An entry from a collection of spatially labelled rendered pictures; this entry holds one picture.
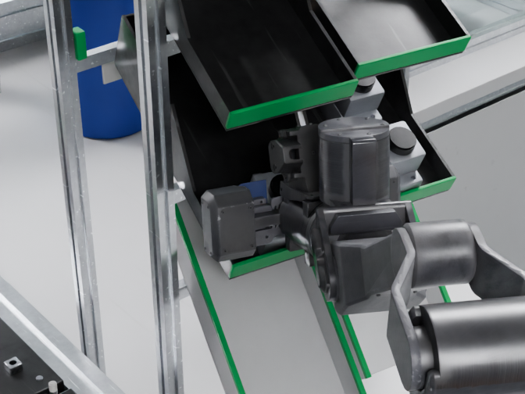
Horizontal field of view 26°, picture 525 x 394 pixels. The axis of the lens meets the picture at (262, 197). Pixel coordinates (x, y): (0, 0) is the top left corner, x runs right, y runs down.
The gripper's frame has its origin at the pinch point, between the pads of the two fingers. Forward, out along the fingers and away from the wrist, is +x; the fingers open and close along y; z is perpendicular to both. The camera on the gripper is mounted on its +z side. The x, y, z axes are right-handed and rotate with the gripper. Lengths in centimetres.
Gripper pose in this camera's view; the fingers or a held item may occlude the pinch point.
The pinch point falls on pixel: (281, 195)
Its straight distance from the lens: 107.1
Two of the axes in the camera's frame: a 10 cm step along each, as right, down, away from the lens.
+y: -9.2, 1.6, -3.5
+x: -3.9, -2.7, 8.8
